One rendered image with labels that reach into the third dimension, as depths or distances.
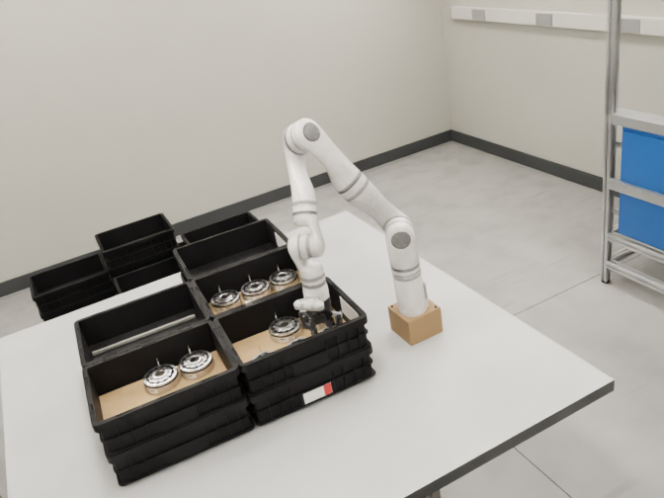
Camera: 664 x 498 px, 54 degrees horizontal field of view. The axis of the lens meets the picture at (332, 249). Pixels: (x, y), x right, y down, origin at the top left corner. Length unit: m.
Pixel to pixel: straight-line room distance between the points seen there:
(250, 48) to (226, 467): 3.62
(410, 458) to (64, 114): 3.60
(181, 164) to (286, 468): 3.44
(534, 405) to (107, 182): 3.65
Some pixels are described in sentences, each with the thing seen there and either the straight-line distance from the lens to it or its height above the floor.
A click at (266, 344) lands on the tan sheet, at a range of 2.05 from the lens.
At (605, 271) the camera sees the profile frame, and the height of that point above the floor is 0.08.
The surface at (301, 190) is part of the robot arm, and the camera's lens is 1.82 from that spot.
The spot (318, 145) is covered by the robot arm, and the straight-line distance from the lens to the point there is 1.84.
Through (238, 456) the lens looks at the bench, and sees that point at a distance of 1.89.
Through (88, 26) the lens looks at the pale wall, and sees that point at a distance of 4.70.
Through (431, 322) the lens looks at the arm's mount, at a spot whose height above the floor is 0.76.
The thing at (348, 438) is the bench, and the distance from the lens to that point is 1.85.
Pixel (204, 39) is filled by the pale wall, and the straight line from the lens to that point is 4.86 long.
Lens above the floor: 1.97
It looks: 27 degrees down
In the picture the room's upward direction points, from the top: 11 degrees counter-clockwise
